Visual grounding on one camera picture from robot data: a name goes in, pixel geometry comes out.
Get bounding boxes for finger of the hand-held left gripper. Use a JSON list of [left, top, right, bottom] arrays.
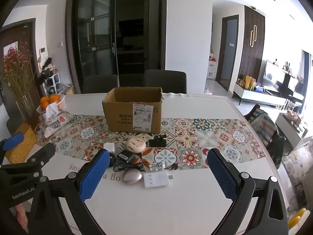
[[0, 132, 25, 167], [0, 142, 56, 177]]

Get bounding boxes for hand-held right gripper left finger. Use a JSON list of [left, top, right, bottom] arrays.
[[28, 148, 112, 235]]

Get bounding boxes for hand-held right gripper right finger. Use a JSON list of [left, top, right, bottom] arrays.
[[207, 148, 289, 235]]

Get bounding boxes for black power adapter with cable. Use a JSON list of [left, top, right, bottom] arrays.
[[112, 149, 146, 172]]

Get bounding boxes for silver oval object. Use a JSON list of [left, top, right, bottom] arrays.
[[122, 170, 143, 184]]

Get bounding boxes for beige round device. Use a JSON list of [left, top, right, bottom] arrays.
[[127, 137, 147, 153]]

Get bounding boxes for cardboard box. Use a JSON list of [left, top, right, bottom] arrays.
[[102, 87, 163, 134]]

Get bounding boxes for person's left hand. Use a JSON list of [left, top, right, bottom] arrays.
[[13, 204, 28, 229]]

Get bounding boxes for yellow woven box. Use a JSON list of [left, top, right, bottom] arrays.
[[5, 124, 37, 164]]

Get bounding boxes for printed tissue bag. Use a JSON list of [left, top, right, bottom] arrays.
[[39, 103, 72, 137]]

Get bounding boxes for glass vase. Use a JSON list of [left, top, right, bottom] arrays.
[[16, 95, 37, 128]]

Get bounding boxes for patterned table runner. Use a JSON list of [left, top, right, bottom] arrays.
[[37, 114, 266, 170]]

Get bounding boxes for white fruit basket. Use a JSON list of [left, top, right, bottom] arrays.
[[37, 94, 67, 115]]

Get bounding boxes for striped cloth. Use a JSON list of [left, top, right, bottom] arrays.
[[252, 109, 279, 148]]

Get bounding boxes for black clip holder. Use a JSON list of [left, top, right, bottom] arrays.
[[149, 135, 168, 148]]

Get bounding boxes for white shoe rack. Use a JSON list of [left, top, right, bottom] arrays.
[[43, 72, 61, 96]]

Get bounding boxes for red dried flowers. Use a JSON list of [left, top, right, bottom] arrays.
[[2, 42, 35, 98]]

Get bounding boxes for coffee table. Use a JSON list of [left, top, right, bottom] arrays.
[[275, 113, 310, 150]]

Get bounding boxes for white media cabinet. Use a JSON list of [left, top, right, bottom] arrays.
[[232, 82, 289, 106]]

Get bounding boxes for yellow toy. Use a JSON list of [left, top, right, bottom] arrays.
[[287, 208, 307, 230]]

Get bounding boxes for dark dining chair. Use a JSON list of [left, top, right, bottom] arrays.
[[83, 74, 120, 95], [142, 70, 187, 95]]

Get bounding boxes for red door poster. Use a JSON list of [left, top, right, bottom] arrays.
[[4, 40, 20, 61]]

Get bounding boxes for yellow bag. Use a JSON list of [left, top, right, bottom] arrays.
[[245, 76, 256, 90]]

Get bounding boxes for brown entrance door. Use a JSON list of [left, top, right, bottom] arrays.
[[0, 21, 44, 98]]

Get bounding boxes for small white cabinet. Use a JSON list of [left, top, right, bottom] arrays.
[[207, 60, 218, 80]]

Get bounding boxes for television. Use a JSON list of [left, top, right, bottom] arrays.
[[263, 61, 305, 96]]

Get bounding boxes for grey hallway door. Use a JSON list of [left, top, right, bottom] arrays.
[[215, 15, 239, 92]]

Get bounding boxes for black framed glass door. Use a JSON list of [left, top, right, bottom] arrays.
[[66, 0, 167, 95]]

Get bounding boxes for dark slatted wall panel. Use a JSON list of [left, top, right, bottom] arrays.
[[238, 5, 266, 89]]

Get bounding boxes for gold wall ornament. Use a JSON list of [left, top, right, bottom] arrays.
[[249, 25, 257, 47]]

